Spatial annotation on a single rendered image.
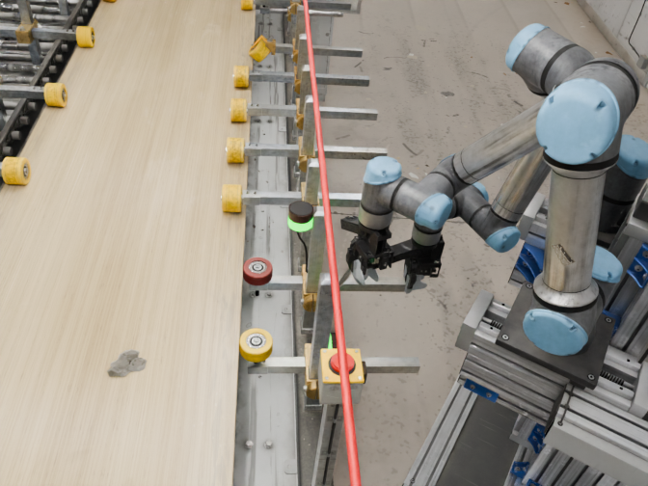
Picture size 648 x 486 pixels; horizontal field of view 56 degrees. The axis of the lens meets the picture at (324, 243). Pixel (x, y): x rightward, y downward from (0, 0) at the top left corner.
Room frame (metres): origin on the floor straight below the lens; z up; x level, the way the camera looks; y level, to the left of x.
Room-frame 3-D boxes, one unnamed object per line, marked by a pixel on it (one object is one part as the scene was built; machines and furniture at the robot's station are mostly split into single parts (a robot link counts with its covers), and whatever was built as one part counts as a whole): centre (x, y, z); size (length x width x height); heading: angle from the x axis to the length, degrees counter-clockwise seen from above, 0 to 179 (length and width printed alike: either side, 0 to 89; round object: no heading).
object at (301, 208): (1.14, 0.06, 1.04); 0.06 x 0.06 x 0.22; 8
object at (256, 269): (1.17, 0.17, 0.85); 0.08 x 0.08 x 0.11
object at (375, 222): (1.07, -0.11, 1.22); 0.08 x 0.08 x 0.05
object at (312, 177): (1.39, 0.05, 0.87); 0.04 x 0.04 x 0.48; 8
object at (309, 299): (1.17, 0.02, 0.85); 0.14 x 0.06 x 0.05; 8
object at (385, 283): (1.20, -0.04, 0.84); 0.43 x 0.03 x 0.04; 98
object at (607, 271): (0.94, -0.55, 1.21); 0.13 x 0.12 x 0.14; 148
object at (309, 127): (1.64, 0.09, 0.93); 0.04 x 0.04 x 0.48; 8
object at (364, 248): (1.06, -0.11, 1.14); 0.09 x 0.08 x 0.12; 28
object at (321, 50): (2.44, 0.11, 0.95); 0.37 x 0.03 x 0.03; 98
